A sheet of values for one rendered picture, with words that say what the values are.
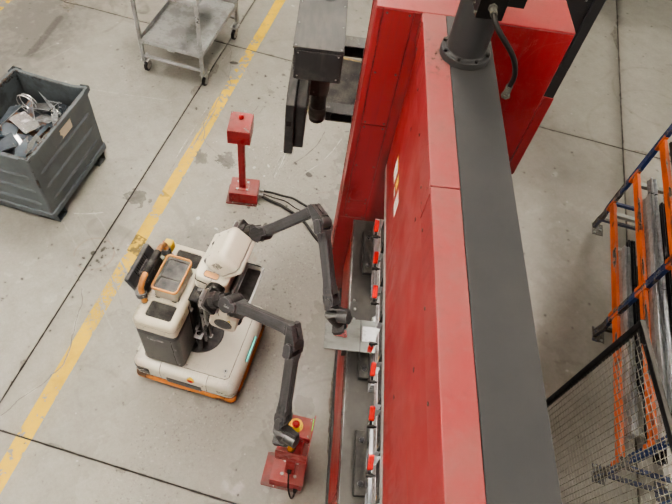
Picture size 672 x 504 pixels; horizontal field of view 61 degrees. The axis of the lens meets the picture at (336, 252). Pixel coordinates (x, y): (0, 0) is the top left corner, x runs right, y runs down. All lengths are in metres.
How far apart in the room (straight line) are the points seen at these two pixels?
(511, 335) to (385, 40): 1.51
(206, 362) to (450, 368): 2.36
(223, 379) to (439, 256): 2.20
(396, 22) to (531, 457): 1.81
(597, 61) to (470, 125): 5.14
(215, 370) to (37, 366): 1.20
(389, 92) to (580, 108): 3.83
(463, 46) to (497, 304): 1.05
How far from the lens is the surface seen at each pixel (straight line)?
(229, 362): 3.67
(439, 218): 1.78
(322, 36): 2.97
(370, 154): 3.11
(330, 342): 2.94
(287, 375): 2.63
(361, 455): 2.87
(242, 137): 4.11
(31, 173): 4.37
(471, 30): 2.27
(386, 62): 2.73
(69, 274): 4.50
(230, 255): 2.74
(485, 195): 1.90
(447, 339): 1.56
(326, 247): 2.72
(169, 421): 3.87
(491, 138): 2.09
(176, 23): 5.89
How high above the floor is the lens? 3.64
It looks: 55 degrees down
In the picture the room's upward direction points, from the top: 11 degrees clockwise
